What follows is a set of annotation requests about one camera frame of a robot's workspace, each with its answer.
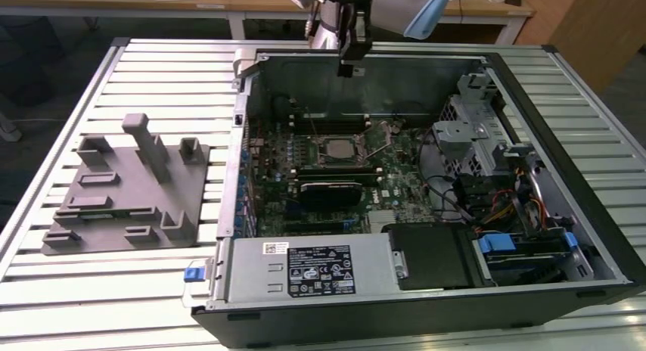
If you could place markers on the silver CPU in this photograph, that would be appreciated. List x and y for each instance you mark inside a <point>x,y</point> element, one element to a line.
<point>337,146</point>

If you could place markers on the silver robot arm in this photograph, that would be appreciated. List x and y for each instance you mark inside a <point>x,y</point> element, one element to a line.
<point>389,10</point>

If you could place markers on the CPU socket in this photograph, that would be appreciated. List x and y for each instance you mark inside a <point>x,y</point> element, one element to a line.
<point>338,163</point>

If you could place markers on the black RAM slot bank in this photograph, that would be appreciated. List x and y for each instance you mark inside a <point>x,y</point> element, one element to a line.
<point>329,124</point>
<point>333,175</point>

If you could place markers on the wooden desk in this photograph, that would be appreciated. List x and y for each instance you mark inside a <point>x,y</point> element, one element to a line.
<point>492,8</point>

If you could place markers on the silver drive cage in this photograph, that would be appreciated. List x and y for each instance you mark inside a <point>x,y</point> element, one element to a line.
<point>477,131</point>

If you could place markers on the green motherboard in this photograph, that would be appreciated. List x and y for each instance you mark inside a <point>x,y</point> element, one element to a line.
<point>404,165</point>

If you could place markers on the black graphics card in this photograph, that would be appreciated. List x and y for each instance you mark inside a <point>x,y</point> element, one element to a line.
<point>330,195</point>

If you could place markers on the silver heatsink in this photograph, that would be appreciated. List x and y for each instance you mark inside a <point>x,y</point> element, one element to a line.
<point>383,219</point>

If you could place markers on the wooden cabinet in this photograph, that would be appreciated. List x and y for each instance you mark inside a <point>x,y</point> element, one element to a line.
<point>596,33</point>

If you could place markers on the blue board connector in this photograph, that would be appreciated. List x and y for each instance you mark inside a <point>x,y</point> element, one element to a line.
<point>349,225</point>

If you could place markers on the black expansion slot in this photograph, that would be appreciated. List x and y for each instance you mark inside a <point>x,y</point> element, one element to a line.
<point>313,227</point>

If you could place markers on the black fan shroud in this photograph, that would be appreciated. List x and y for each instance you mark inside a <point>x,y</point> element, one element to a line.
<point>429,256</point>

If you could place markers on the blue disk carrier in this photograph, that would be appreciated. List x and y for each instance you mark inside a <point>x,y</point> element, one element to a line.
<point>497,244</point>

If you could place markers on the grey parts rack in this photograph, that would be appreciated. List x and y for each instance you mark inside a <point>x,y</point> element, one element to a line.
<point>126,194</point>

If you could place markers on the silver power supply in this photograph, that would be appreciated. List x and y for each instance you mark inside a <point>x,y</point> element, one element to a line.
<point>242,268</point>

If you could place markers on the green RAM stick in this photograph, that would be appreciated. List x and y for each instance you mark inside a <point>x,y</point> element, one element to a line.
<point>106,213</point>

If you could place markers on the black PC case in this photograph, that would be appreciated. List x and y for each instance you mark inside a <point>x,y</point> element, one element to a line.
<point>353,324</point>

